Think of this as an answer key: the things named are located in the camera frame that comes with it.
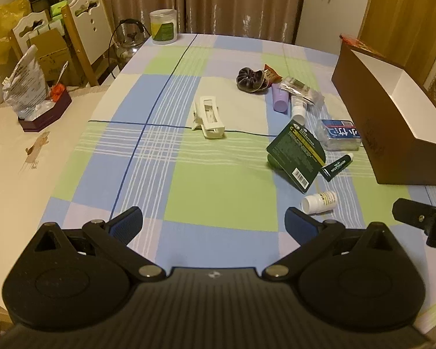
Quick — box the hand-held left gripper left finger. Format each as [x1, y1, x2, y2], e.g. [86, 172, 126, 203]
[33, 206, 166, 282]

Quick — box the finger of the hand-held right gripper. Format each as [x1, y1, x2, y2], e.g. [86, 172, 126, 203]
[392, 198, 436, 251]

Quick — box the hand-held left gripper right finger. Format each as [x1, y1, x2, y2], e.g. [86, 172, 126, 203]
[262, 206, 395, 282]

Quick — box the white pill bottle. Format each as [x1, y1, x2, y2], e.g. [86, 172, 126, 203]
[300, 191, 338, 214]

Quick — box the green lip balm tube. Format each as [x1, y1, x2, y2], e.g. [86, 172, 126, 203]
[320, 153, 355, 181]

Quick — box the dark green card packet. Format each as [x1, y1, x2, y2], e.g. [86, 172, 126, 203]
[266, 119, 327, 194]

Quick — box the brown cardboard box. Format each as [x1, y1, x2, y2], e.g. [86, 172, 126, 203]
[330, 43, 436, 186]

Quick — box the blue tissue pack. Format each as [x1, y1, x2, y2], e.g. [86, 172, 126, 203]
[318, 118, 362, 152]

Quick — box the white tube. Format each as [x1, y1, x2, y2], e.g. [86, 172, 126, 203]
[290, 95, 309, 124]

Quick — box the purple tube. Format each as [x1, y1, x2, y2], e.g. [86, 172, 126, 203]
[271, 83, 290, 112]

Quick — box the white hair clip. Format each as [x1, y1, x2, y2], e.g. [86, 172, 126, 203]
[191, 95, 226, 140]

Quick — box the cotton swab bag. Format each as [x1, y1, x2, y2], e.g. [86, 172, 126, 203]
[279, 76, 326, 117]

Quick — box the red snack packet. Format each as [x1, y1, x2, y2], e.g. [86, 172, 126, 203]
[263, 63, 283, 84]

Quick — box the dark velvet scrunchie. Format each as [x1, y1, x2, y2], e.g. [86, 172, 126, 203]
[235, 67, 271, 93]

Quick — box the beige floral desktop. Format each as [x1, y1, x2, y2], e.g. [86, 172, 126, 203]
[0, 80, 124, 309]

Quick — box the plaid tablecloth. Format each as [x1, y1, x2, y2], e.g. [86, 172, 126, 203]
[45, 33, 436, 330]

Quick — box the maroon box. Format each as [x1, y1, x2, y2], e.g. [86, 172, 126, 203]
[17, 89, 72, 132]

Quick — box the glass vase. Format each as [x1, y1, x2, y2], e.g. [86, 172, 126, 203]
[114, 19, 149, 71]

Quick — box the red box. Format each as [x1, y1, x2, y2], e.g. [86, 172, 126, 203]
[339, 33, 382, 59]

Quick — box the plain cardboard carton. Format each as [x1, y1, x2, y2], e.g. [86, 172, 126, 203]
[29, 29, 82, 86]

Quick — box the white and wood chair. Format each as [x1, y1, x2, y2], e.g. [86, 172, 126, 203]
[60, 0, 119, 86]
[9, 11, 51, 59]

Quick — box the white jar with green label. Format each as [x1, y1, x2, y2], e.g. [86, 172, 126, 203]
[150, 9, 178, 45]

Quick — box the wooden door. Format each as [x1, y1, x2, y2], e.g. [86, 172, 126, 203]
[358, 0, 436, 77]

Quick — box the green box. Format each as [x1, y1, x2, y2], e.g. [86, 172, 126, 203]
[49, 2, 71, 33]

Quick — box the yellow plastic bag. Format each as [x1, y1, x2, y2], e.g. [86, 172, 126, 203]
[0, 0, 31, 66]

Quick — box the brown curtain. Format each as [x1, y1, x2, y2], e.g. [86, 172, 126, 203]
[56, 0, 309, 44]

